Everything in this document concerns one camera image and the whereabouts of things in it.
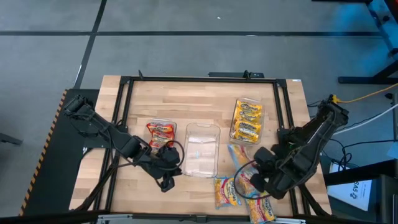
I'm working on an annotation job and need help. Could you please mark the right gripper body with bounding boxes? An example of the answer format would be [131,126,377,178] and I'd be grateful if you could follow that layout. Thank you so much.
[257,163,282,194]

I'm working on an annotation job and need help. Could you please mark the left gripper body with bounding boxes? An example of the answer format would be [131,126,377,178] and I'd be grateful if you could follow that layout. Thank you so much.
[136,151,177,181]

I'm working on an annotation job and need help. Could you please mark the blue-edged ramen pack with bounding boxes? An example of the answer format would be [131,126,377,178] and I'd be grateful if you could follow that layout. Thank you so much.
[245,195,277,224]
[213,176,243,210]
[228,143,251,170]
[236,164,265,200]

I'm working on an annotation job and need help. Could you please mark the clear plastic bin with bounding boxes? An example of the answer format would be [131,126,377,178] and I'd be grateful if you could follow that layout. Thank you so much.
[180,122,221,179]
[229,97,266,146]
[143,118,178,162]

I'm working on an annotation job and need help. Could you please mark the silver aluminium bar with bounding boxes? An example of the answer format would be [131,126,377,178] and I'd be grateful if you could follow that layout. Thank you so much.
[96,213,307,224]

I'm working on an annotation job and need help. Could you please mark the white paper sheet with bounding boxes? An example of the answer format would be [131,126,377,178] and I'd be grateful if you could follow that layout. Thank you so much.
[326,162,373,212]

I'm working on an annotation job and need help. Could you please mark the black cabinet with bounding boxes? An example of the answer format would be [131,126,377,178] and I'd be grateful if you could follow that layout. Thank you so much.
[323,158,398,224]

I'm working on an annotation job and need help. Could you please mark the dark metal foot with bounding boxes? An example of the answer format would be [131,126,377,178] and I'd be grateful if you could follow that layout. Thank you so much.
[0,133,23,146]

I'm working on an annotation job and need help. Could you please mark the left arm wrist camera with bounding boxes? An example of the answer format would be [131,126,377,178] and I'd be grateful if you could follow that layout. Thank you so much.
[159,144,182,164]

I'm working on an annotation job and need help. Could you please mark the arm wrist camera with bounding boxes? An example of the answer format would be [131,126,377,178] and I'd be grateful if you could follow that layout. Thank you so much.
[253,146,275,166]
[159,144,182,164]

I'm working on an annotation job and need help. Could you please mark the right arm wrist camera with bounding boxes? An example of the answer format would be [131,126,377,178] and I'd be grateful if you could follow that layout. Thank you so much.
[253,146,275,166]

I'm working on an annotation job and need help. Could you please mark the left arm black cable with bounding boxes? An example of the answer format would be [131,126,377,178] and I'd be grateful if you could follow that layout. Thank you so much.
[155,139,186,174]

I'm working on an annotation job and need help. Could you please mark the black aluminium rail frame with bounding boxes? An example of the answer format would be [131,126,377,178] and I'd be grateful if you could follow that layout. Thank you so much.
[70,74,333,218]

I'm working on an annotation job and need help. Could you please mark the black floor cable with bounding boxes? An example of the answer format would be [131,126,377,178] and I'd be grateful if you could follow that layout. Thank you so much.
[320,135,398,170]

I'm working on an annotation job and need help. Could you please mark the black hazard-striped base plate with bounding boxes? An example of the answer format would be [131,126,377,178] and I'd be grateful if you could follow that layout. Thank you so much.
[18,88,103,217]

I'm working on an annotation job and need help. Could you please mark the yellow power cable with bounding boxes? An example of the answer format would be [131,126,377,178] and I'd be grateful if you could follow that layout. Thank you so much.
[329,82,398,105]

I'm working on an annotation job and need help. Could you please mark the white cable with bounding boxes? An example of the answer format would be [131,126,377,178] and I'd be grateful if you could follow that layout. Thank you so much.
[332,103,398,136]

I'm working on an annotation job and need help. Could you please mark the black stand frame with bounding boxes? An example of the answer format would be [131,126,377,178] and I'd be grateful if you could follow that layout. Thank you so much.
[337,0,398,85]

